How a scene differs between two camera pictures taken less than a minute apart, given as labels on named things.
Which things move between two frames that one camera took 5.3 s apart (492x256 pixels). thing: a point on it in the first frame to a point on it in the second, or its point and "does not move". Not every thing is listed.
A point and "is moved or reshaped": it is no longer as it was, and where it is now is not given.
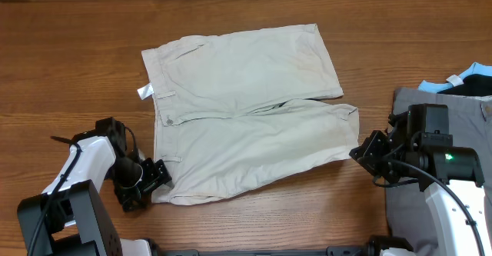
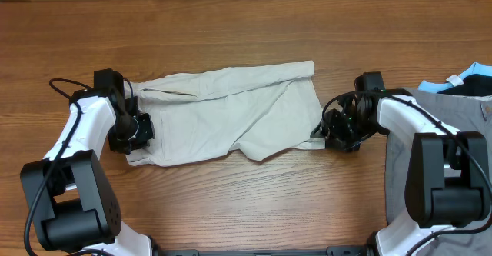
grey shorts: x=470 y=124 does not move
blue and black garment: x=477 y=81 does not move
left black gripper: x=157 y=172 to x=147 y=132
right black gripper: x=367 y=157 to x=330 y=125
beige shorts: x=229 y=108 is moved or reshaped
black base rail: x=330 y=251 does not move
